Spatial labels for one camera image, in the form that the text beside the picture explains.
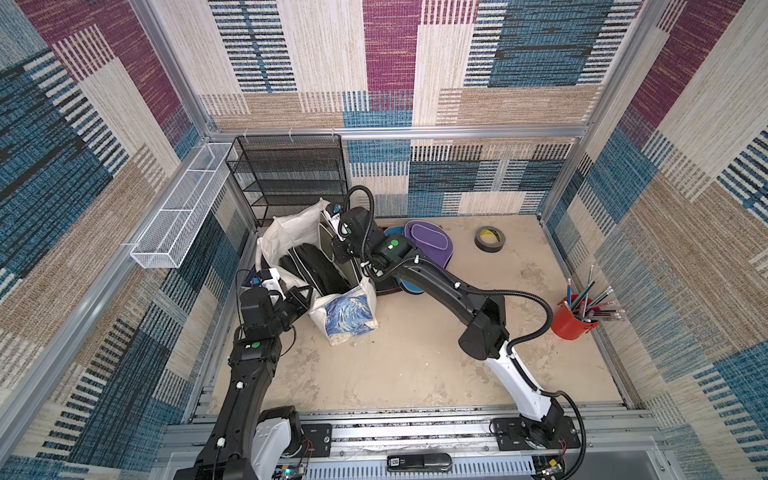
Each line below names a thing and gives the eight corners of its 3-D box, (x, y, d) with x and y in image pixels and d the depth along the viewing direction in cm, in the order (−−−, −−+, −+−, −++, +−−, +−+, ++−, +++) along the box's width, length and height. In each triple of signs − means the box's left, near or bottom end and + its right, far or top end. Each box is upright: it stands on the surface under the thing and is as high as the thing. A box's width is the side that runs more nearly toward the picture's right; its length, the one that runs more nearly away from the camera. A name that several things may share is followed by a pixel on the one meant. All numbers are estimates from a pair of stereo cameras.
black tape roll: (476, 252, 113) (478, 248, 111) (471, 230, 120) (472, 226, 118) (506, 252, 113) (508, 248, 111) (499, 230, 120) (501, 226, 118)
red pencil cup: (565, 348, 90) (591, 325, 78) (542, 323, 95) (563, 299, 83) (585, 334, 93) (613, 310, 81) (562, 310, 98) (585, 285, 86)
